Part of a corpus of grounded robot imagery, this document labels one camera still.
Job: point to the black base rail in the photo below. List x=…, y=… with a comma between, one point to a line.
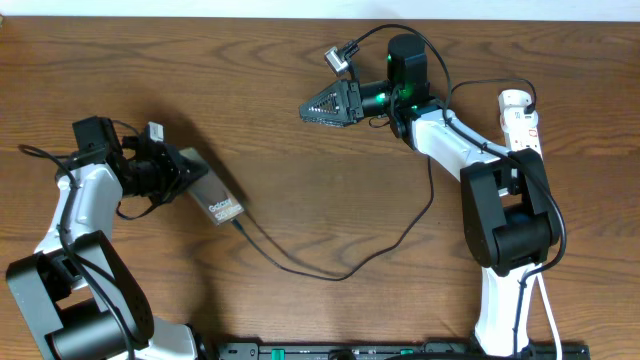
x=432, y=349

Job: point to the white USB charger adapter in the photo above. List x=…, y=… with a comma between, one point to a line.
x=516, y=111

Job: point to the white power strip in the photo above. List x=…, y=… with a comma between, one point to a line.
x=526, y=139

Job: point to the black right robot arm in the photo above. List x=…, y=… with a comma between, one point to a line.
x=512, y=225

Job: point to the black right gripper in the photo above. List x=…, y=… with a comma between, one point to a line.
x=345, y=101

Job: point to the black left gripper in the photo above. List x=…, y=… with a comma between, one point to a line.
x=170, y=173

